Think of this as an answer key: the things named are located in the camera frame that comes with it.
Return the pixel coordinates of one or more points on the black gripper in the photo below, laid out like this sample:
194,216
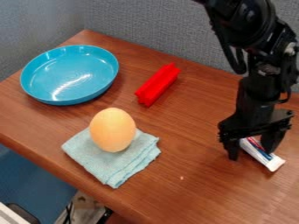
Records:
255,119

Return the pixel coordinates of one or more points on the white toothpaste tube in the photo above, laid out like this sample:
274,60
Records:
251,146

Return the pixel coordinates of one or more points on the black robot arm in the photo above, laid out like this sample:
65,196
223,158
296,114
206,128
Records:
260,47

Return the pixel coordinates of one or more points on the blue plastic plate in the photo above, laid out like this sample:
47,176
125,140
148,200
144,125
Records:
69,74

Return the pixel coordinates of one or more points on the red plastic block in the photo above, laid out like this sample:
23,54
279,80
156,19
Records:
156,84

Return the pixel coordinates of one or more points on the light blue folded cloth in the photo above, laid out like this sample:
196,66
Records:
112,167

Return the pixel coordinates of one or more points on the orange egg-shaped ball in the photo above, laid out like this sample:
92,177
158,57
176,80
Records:
112,129

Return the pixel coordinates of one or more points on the white object at corner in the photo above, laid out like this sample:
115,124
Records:
8,217

